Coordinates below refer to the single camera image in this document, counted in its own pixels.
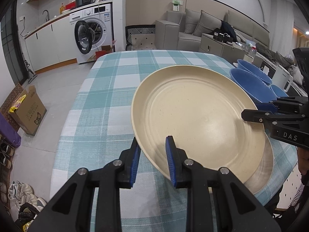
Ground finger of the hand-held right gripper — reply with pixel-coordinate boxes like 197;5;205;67
241;109;307;129
255;96;309;114

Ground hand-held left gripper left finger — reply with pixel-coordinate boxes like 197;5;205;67
31;136;142;232

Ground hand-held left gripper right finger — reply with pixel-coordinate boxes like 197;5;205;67
165;135;283;232

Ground blue ribbed bowl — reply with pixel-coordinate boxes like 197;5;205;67
229;68;278;105
270;84;289;98
236;59;273;85

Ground cream round plate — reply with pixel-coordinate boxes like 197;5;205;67
245;136;275;195
131;65;266;186

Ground white electric kettle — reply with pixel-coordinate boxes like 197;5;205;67
275;64;294;92

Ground teal white checked tablecloth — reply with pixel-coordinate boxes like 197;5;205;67
49;49;299;232

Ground grey side cabinet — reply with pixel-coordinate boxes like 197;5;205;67
199;33;242;61

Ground black box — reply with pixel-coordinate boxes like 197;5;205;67
213;29;233;42

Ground black jacket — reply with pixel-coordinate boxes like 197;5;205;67
221;20;236;39

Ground grey sofa pillow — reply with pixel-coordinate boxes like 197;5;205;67
185;8;202;34
193;10;224;37

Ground printed cardboard box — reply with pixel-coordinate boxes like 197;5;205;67
10;85;48;136

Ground small red cardboard box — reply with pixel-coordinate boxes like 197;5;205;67
95;45;114;61

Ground white sneakers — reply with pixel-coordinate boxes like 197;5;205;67
8;182;47;211

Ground grey sofa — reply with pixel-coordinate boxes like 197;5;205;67
154;9;301;83

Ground purple rolled mat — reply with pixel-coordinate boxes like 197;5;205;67
0;112;22;148

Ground brown shoes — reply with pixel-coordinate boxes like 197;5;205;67
0;141;15;170

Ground floor mop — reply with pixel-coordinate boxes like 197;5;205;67
22;57;38;82

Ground brown patterned cardboard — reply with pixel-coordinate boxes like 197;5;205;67
0;83;27;131

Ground white lower kitchen cabinets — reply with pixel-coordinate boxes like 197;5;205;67
24;12;78;75

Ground white washing machine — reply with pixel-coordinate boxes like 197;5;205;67
68;3;114;65

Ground dark glass door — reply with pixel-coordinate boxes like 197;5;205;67
0;9;27;91

